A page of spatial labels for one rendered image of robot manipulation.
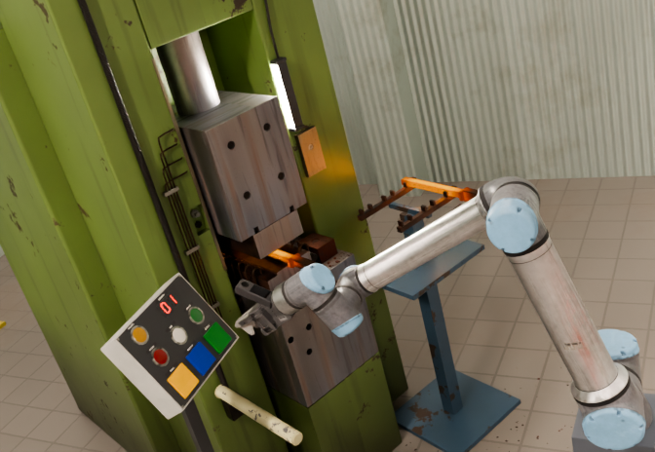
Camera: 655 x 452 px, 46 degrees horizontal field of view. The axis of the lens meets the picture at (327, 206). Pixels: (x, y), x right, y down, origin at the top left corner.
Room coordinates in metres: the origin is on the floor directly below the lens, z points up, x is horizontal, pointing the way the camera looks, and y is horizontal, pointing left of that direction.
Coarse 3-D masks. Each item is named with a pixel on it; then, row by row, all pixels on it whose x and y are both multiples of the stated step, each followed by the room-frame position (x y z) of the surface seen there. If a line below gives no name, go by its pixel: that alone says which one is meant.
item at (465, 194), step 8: (408, 184) 2.71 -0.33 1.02; (416, 184) 2.67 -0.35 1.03; (424, 184) 2.64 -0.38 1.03; (432, 184) 2.62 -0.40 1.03; (440, 184) 2.60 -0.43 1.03; (440, 192) 2.57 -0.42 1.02; (448, 192) 2.53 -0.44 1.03; (456, 192) 2.50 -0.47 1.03; (464, 192) 2.48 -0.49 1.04; (472, 192) 2.44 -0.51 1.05; (464, 200) 2.48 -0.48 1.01
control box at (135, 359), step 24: (168, 288) 2.05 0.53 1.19; (192, 288) 2.10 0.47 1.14; (144, 312) 1.94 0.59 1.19; (120, 336) 1.84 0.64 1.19; (168, 336) 1.92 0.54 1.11; (192, 336) 1.96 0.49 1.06; (120, 360) 1.83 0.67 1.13; (144, 360) 1.82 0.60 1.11; (168, 360) 1.85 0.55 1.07; (216, 360) 1.94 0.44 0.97; (144, 384) 1.80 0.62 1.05; (168, 384) 1.80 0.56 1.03; (168, 408) 1.78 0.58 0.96
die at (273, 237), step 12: (288, 216) 2.41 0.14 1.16; (264, 228) 2.35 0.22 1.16; (276, 228) 2.37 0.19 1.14; (288, 228) 2.40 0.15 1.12; (300, 228) 2.43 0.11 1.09; (228, 240) 2.46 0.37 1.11; (252, 240) 2.32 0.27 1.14; (264, 240) 2.34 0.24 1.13; (276, 240) 2.37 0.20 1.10; (288, 240) 2.39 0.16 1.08; (252, 252) 2.35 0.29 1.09; (264, 252) 2.33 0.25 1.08
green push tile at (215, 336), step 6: (216, 324) 2.03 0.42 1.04; (210, 330) 2.00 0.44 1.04; (216, 330) 2.02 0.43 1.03; (222, 330) 2.03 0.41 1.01; (204, 336) 1.98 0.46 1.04; (210, 336) 1.99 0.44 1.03; (216, 336) 2.00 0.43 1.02; (222, 336) 2.01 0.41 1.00; (228, 336) 2.02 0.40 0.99; (210, 342) 1.97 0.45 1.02; (216, 342) 1.98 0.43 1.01; (222, 342) 1.99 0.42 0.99; (228, 342) 2.01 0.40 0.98; (216, 348) 1.97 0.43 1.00; (222, 348) 1.98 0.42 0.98
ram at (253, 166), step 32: (224, 96) 2.63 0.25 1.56; (256, 96) 2.52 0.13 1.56; (192, 128) 2.36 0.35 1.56; (224, 128) 2.33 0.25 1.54; (256, 128) 2.40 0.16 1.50; (192, 160) 2.40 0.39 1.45; (224, 160) 2.31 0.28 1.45; (256, 160) 2.38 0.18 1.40; (288, 160) 2.45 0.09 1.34; (224, 192) 2.29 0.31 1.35; (256, 192) 2.35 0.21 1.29; (288, 192) 2.42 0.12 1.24; (224, 224) 2.34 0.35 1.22; (256, 224) 2.33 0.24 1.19
